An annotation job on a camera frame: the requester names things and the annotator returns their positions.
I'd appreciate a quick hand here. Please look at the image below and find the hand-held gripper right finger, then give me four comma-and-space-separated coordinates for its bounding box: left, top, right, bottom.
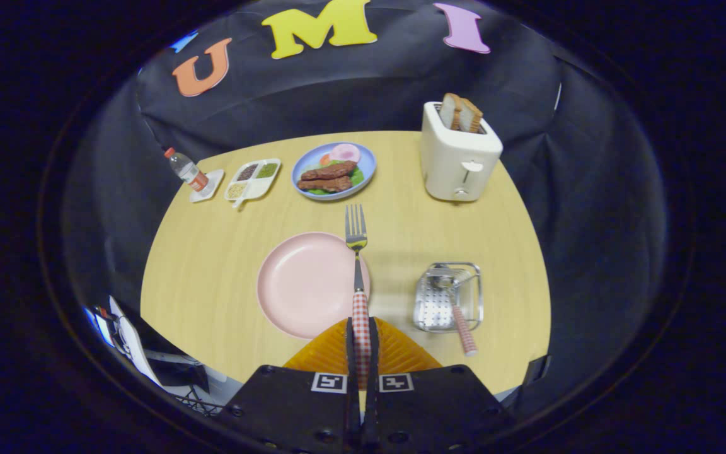
363, 317, 518, 454

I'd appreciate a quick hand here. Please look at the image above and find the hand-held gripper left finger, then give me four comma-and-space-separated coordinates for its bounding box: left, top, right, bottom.
215, 317, 364, 454

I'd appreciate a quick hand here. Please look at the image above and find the spoon with red checkered handle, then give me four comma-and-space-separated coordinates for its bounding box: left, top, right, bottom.
429, 268, 478, 358

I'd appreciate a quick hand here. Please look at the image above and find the fork with red checkered handle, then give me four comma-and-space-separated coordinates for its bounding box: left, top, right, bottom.
345, 203, 372, 388

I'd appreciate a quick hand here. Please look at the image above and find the small perforated metal tray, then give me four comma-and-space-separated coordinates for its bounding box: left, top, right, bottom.
413, 262, 483, 333

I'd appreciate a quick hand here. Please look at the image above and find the pink round plate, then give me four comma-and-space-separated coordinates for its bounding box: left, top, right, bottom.
256, 231, 371, 340

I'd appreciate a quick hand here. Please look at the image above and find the brown sausage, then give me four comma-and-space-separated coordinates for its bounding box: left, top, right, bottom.
297, 176, 353, 193
301, 161, 359, 181

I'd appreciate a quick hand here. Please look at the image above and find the green lettuce leaf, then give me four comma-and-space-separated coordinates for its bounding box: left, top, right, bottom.
305, 161, 366, 196

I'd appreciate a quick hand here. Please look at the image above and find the blue round plate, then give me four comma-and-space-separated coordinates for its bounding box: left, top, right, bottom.
291, 143, 377, 202

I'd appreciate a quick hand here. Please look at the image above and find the white divided seasoning dish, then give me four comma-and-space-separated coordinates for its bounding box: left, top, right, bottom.
224, 158, 282, 209

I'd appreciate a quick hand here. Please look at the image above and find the pink ham slice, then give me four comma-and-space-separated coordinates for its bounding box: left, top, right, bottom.
329, 143, 362, 163

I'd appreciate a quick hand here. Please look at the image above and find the white toaster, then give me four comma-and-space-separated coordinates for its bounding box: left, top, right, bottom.
420, 101, 504, 203

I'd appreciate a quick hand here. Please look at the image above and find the white flat panel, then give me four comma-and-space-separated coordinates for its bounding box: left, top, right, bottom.
108, 296, 162, 387

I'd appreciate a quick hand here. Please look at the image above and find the white square coaster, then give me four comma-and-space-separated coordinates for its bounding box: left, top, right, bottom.
189, 168, 226, 204

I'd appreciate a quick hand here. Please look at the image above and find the clear bottle with red label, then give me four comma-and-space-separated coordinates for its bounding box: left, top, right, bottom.
164, 148, 210, 192

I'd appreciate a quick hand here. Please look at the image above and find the brown toast slice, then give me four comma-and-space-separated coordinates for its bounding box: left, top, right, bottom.
461, 98, 483, 134
439, 93, 463, 131

